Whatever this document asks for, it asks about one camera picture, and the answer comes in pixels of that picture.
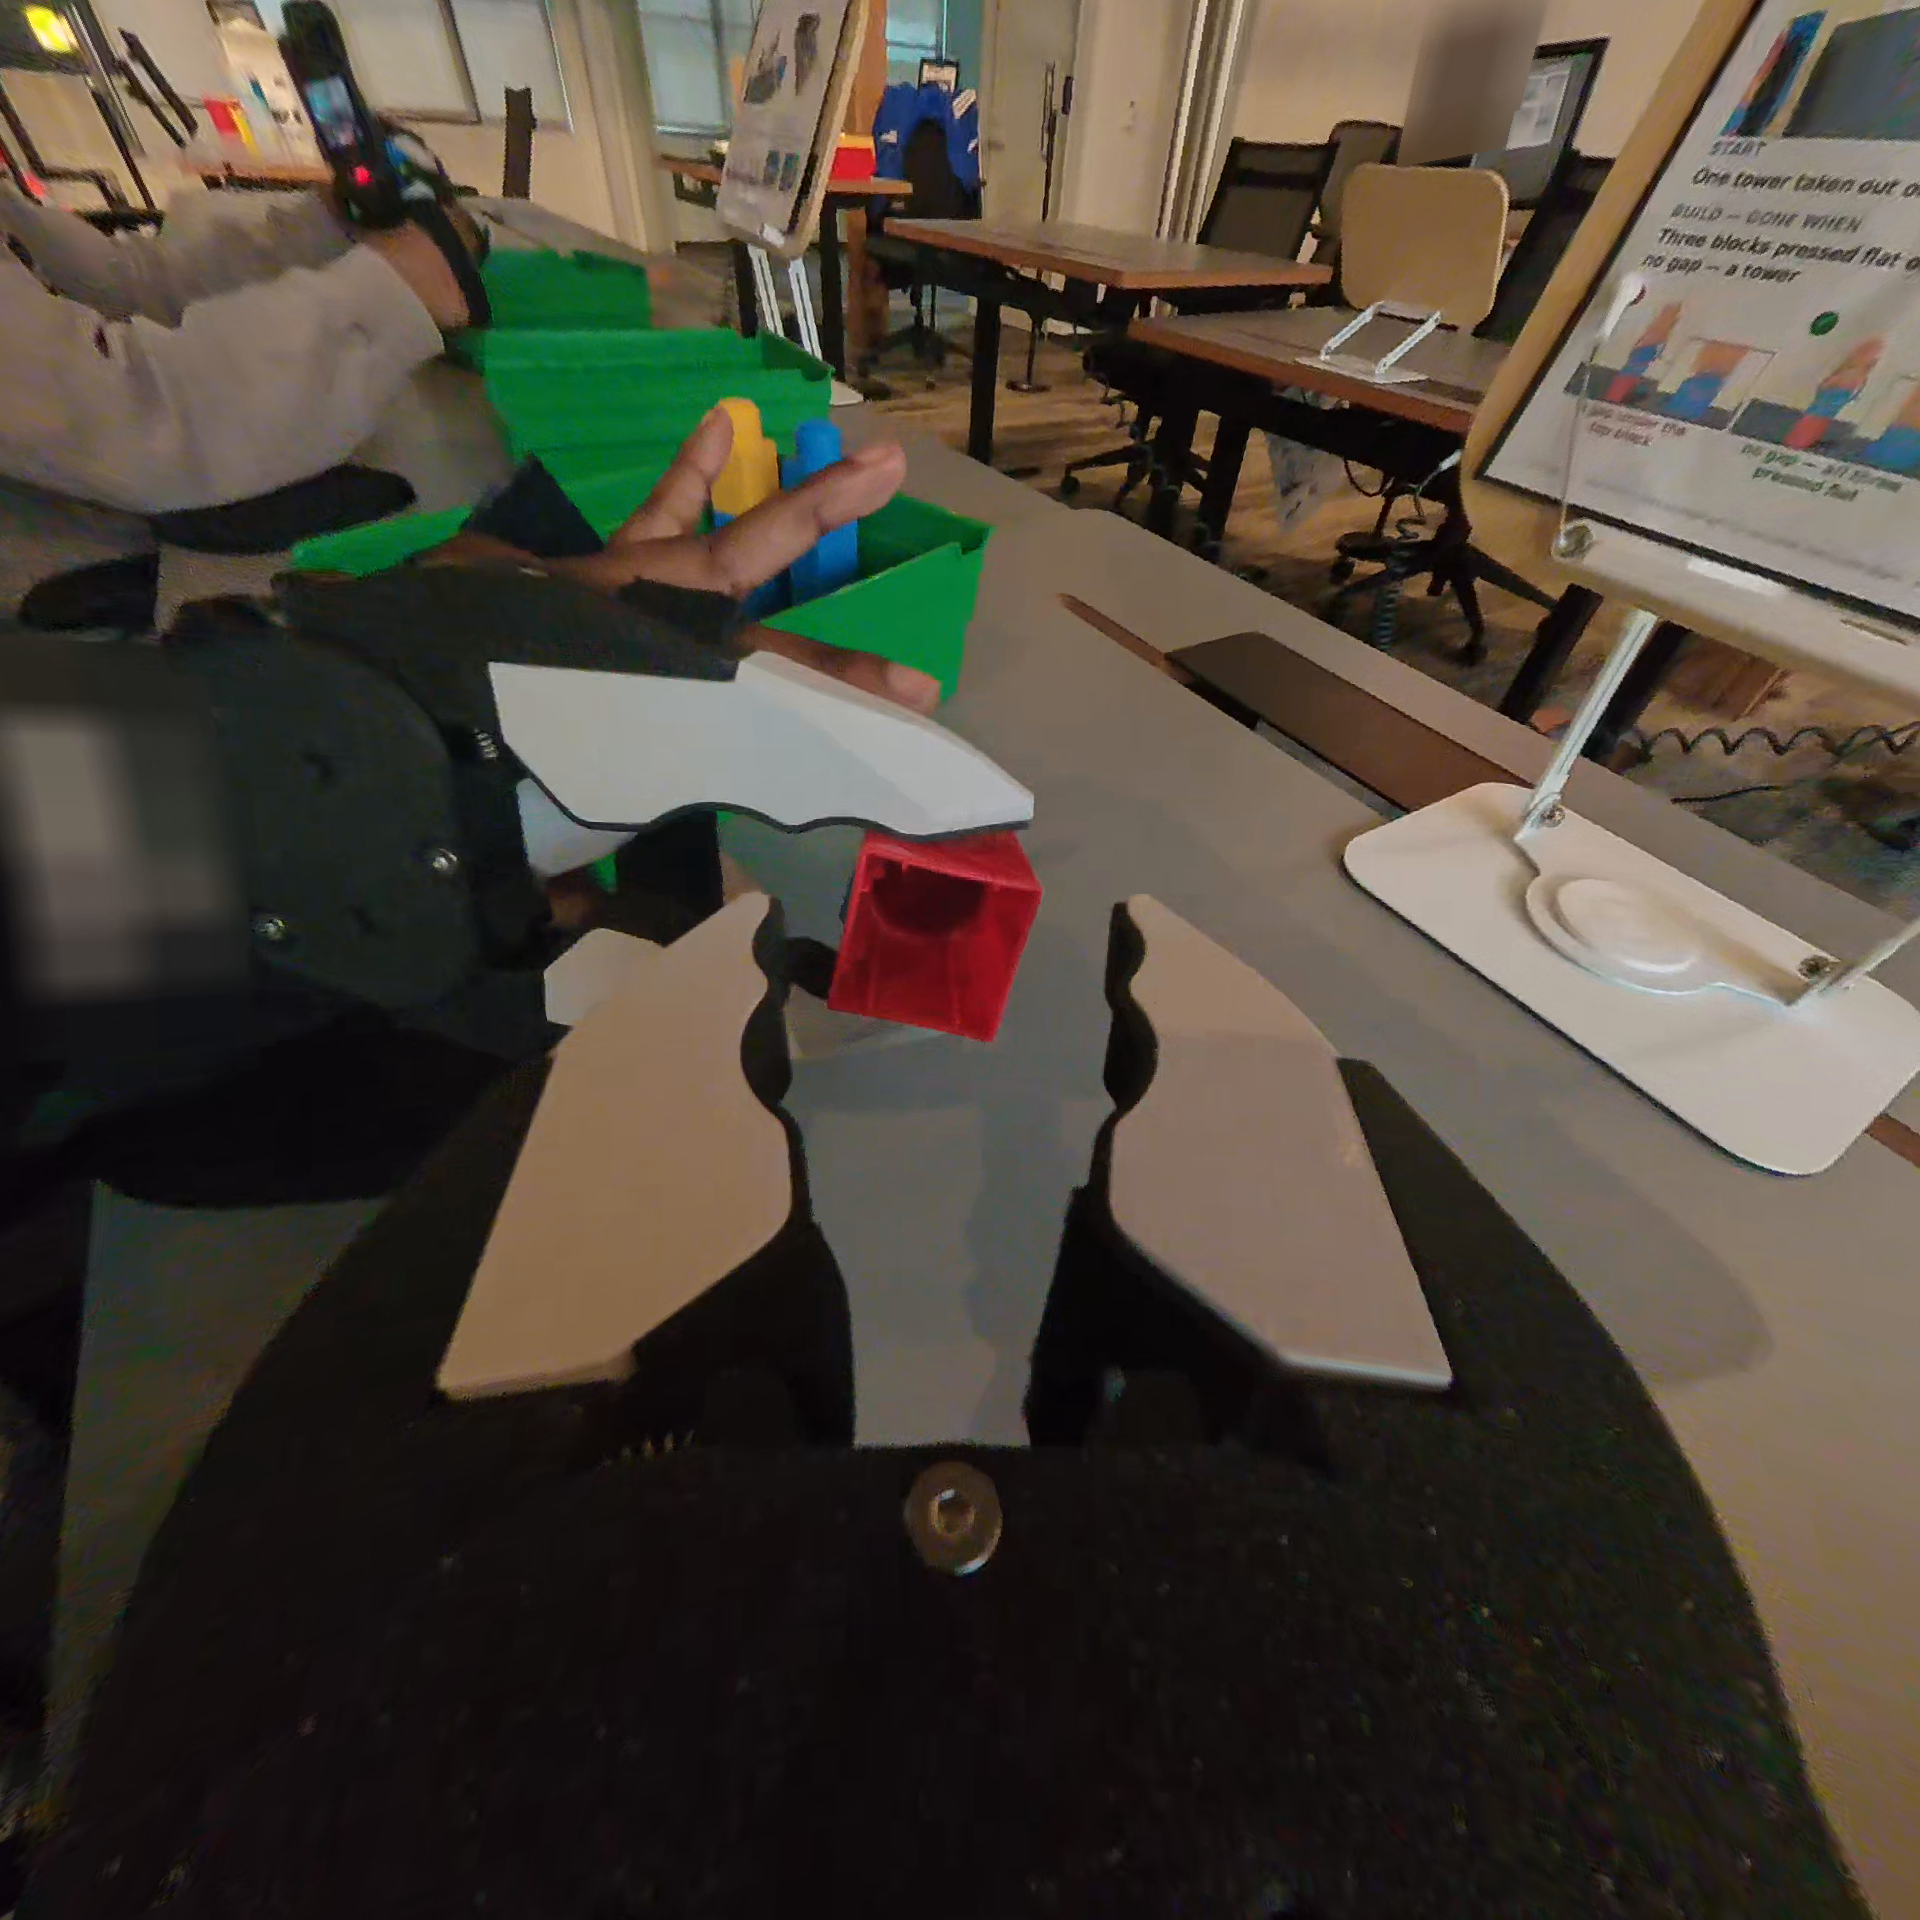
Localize black office chair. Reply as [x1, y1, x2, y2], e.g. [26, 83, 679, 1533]
[1329, 451, 1561, 663]
[1057, 336, 1249, 529]
[1201, 136, 1404, 265]

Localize black desk cable hatch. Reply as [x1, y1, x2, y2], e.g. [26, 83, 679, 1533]
[1169, 631, 1531, 811]

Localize rounded wooden board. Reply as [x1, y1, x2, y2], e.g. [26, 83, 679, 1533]
[1340, 161, 1508, 309]

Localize red toy block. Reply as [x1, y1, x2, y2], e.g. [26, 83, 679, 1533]
[827, 830, 1044, 1040]

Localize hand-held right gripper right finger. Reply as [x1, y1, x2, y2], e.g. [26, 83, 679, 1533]
[1103, 892, 1457, 1392]

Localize person's left hand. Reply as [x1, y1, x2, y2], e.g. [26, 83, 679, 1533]
[276, 404, 945, 713]

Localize instruction poster board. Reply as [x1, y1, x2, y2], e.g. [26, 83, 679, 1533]
[1464, 0, 1920, 705]

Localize green plastic bin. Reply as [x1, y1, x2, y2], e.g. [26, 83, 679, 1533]
[480, 247, 656, 336]
[293, 496, 993, 705]
[450, 329, 835, 511]

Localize long wooden desk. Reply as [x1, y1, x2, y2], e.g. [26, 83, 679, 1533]
[885, 217, 1338, 467]

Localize yellow toy block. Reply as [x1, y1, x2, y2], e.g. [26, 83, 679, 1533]
[709, 398, 783, 527]

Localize wooden desk black legs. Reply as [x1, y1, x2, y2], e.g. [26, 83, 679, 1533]
[1124, 307, 1607, 723]

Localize black coiled cable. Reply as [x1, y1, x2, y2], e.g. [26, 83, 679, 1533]
[1635, 717, 1920, 771]

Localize clear acrylic sign holder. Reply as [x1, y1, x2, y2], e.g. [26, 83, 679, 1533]
[1297, 300, 1449, 380]

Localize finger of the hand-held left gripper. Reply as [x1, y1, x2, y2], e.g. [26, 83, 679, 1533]
[544, 927, 673, 1033]
[488, 651, 1039, 840]

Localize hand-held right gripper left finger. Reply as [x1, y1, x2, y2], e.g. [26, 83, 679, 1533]
[435, 892, 819, 1400]

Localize blue toy block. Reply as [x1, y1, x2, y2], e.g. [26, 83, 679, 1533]
[744, 420, 859, 617]

